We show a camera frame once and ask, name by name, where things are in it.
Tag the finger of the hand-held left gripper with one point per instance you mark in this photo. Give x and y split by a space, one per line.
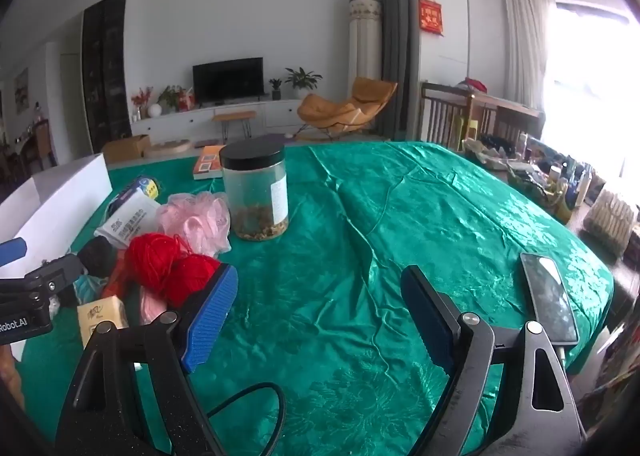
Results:
11 251

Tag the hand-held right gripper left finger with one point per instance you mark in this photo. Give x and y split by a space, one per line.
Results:
210 316

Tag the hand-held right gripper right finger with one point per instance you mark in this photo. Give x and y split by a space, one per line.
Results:
430 316

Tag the red yarn ball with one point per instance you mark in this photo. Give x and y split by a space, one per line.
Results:
150 258
190 276

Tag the white board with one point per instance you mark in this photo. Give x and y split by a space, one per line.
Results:
60 201

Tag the red snack packet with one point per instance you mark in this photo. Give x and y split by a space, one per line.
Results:
117 281

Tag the person's left forearm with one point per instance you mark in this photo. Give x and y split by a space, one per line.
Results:
10 376

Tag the pink cloth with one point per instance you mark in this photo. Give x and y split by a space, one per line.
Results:
150 306

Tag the yellow tissue pack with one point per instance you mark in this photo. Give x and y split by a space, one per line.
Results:
102 316

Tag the black yarn ball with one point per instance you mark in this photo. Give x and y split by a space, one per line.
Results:
97 253

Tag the pink mesh bath loofah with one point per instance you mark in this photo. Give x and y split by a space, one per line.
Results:
195 221

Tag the green patterned tablecloth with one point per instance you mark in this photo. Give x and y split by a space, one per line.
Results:
350 236

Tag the black smartphone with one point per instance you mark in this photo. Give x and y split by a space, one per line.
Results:
547 296

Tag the white wet wipes pack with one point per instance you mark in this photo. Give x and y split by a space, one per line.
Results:
132 218

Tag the clear jar with black lid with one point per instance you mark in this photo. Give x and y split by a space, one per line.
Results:
250 196

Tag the black garbage bag roll pack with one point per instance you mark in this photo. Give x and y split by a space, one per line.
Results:
147 186

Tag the orange book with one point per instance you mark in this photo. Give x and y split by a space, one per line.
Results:
207 163

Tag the cardboard box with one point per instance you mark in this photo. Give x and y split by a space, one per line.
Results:
125 148

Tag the beige round cushion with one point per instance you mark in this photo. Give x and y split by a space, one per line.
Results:
167 147

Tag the row of bottles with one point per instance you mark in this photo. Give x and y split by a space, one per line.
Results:
550 186

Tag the wooden stool with metal legs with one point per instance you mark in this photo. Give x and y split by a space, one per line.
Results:
232 117

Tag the red flowers in vase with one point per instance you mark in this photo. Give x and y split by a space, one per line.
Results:
141 98

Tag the white round vase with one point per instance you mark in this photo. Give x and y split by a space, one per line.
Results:
155 110

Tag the black display cabinet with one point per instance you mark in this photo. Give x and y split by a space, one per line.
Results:
105 71

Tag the clear packet of beige sticks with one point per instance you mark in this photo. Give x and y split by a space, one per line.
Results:
610 221

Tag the wooden crib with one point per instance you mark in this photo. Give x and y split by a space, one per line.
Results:
450 111

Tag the white television cabinet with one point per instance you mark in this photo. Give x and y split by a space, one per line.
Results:
280 113

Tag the potted plant with red decoration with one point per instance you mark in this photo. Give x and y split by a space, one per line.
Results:
175 97

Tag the orange lounge chair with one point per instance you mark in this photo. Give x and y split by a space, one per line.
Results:
325 111

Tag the small green potted plant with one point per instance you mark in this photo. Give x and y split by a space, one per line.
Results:
275 88

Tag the black television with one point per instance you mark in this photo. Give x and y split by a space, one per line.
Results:
227 78

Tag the large green potted plant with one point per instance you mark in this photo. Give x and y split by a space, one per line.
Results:
302 78

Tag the white standing air conditioner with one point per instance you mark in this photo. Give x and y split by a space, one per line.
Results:
365 46

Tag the grey curtain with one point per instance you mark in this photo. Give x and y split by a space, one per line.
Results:
395 36

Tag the white curtain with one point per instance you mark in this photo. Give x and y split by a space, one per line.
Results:
525 46

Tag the framed wall picture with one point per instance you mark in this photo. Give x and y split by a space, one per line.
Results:
21 91

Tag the red wall calendar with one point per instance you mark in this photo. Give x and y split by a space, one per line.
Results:
431 16

